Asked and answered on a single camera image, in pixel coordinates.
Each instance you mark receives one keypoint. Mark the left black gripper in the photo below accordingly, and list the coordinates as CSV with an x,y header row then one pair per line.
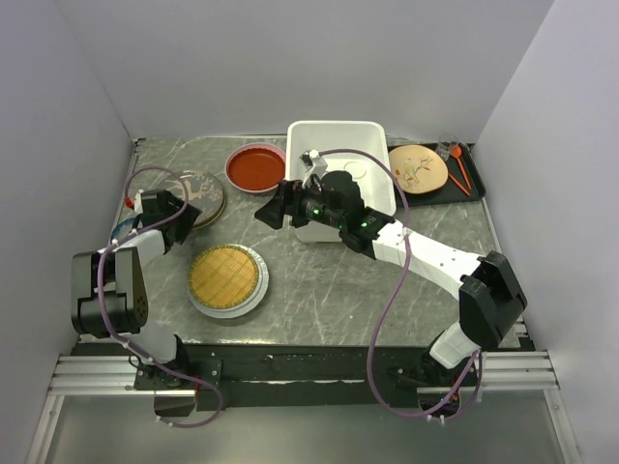
x,y
189,217

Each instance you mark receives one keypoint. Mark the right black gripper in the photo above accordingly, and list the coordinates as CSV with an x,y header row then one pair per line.
x,y
290,200

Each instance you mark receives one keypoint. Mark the grey deer pattern plate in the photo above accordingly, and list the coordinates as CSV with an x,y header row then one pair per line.
x,y
205,191

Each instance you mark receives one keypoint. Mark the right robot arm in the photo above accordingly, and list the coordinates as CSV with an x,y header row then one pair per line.
x,y
490,298

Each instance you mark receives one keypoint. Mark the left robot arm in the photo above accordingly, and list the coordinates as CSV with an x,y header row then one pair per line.
x,y
109,297

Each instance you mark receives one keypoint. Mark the white plastic bin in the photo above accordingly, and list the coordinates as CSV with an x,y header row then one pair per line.
x,y
359,159

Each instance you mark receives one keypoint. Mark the red round plate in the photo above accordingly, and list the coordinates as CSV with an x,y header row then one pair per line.
x,y
256,167

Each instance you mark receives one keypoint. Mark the blue white small bowl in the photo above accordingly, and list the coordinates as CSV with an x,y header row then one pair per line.
x,y
122,229

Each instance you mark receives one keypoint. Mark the white plate under mat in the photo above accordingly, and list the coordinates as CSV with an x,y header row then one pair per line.
x,y
253,301

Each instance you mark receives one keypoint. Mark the round bamboo mat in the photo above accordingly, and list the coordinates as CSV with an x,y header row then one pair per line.
x,y
222,277

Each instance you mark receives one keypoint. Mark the beige bird pattern plate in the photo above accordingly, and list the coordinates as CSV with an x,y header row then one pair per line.
x,y
418,169

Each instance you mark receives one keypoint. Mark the black tray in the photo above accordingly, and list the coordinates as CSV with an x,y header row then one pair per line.
x,y
449,193

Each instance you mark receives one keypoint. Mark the orange plastic fork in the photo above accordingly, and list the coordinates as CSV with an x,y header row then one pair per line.
x,y
459,185

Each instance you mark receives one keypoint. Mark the clear plastic cup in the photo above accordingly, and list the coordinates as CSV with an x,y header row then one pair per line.
x,y
445,145

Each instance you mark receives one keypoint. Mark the orange plastic spoon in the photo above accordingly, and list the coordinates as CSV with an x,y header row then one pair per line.
x,y
456,153

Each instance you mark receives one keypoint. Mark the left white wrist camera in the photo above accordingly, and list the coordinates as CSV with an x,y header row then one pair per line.
x,y
134,202

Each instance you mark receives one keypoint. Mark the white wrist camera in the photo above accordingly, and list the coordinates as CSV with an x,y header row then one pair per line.
x,y
134,202
314,163

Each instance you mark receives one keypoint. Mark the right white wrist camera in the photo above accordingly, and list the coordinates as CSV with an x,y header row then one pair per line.
x,y
314,163

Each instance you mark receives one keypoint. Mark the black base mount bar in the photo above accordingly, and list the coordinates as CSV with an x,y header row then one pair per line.
x,y
253,375

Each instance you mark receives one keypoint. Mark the aluminium rail frame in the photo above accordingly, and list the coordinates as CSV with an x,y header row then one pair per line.
x,y
113,375

